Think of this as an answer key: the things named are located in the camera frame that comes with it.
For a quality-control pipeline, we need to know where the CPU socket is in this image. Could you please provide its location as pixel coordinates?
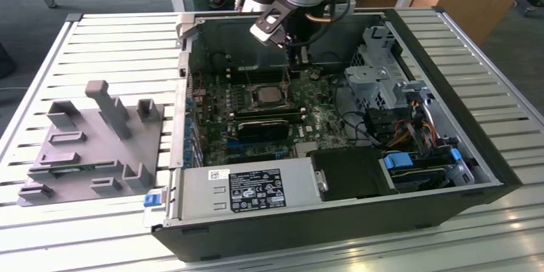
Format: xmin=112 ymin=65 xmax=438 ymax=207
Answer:
xmin=250 ymin=82 xmax=296 ymax=109

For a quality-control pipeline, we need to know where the black RAM slot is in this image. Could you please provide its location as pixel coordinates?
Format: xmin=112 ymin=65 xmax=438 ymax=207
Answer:
xmin=231 ymin=74 xmax=295 ymax=80
xmin=234 ymin=110 xmax=302 ymax=118
xmin=232 ymin=108 xmax=302 ymax=115
xmin=234 ymin=112 xmax=302 ymax=120
xmin=231 ymin=71 xmax=295 ymax=78
xmin=234 ymin=115 xmax=303 ymax=123
xmin=230 ymin=69 xmax=294 ymax=75

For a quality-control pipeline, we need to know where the silver CPU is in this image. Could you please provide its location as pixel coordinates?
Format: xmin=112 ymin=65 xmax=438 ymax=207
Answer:
xmin=256 ymin=86 xmax=282 ymax=103

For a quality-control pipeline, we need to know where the coloured power wire bundle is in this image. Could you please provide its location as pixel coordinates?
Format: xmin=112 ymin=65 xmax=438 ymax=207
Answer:
xmin=394 ymin=118 xmax=439 ymax=147

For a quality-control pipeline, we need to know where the grey parts rack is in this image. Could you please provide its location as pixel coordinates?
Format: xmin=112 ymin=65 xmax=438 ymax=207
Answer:
xmin=15 ymin=80 xmax=167 ymax=208

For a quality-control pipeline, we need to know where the blue case side latch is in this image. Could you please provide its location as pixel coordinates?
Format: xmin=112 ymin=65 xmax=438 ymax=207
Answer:
xmin=144 ymin=189 xmax=166 ymax=208

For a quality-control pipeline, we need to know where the metal socket cover frame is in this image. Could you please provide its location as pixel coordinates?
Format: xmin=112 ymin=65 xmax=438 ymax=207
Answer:
xmin=280 ymin=65 xmax=299 ymax=101

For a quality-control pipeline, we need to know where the green RAM stick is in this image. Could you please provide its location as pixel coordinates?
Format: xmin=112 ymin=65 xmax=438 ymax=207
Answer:
xmin=51 ymin=164 xmax=98 ymax=173

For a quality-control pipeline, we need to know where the black PC case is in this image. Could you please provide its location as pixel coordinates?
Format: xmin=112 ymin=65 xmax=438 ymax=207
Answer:
xmin=151 ymin=6 xmax=524 ymax=263

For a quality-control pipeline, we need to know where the beige case latch handle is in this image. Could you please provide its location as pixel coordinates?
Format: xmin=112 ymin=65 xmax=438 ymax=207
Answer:
xmin=175 ymin=12 xmax=202 ymax=50

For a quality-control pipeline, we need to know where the silver shroud handle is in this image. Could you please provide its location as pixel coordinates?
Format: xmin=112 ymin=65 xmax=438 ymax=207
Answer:
xmin=315 ymin=171 xmax=331 ymax=192

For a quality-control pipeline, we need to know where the blue disk carrier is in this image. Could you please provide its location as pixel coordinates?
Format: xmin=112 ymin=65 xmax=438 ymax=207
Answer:
xmin=382 ymin=152 xmax=416 ymax=169

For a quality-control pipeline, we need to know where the green motherboard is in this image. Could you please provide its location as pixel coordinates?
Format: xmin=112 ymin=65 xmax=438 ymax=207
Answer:
xmin=190 ymin=68 xmax=354 ymax=168

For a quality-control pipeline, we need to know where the silver power supply unit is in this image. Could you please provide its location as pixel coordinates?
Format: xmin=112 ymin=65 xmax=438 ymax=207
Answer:
xmin=163 ymin=156 xmax=326 ymax=227

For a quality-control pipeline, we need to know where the black disk drive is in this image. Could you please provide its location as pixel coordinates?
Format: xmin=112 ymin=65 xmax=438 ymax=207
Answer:
xmin=388 ymin=157 xmax=454 ymax=192

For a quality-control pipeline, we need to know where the metal drive cage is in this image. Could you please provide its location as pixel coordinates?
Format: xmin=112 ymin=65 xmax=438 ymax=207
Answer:
xmin=342 ymin=25 xmax=432 ymax=112

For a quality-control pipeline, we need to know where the black graphics card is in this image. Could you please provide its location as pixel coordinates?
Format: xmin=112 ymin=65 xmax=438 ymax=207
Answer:
xmin=235 ymin=118 xmax=291 ymax=145

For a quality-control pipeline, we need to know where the grey flat ribbon cable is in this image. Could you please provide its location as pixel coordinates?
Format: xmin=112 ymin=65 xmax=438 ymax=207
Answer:
xmin=406 ymin=92 xmax=443 ymax=158

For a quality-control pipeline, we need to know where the black fan shroud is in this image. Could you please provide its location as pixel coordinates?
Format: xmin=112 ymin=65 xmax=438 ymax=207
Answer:
xmin=308 ymin=148 xmax=400 ymax=203

